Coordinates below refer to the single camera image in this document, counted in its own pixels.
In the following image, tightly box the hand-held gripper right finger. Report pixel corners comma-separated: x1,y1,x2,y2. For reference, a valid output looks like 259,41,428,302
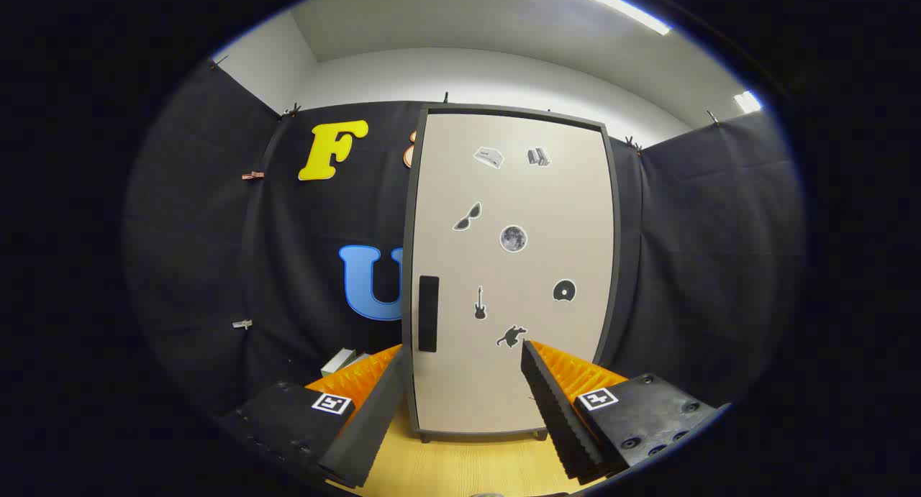
520,340,733,485

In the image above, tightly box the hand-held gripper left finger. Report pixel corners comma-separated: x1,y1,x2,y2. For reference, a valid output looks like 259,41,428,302
216,344,412,489

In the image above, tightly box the grey cabinet body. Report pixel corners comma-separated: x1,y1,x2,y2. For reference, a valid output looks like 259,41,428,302
401,103,622,444

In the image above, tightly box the black backdrop cloth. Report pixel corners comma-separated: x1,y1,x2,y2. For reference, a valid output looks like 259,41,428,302
122,58,807,419

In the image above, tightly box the long ceiling light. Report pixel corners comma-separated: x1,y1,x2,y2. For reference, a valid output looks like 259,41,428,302
543,0,672,36

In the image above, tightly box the black door handle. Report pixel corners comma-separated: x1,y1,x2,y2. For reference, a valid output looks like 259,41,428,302
419,275,440,353

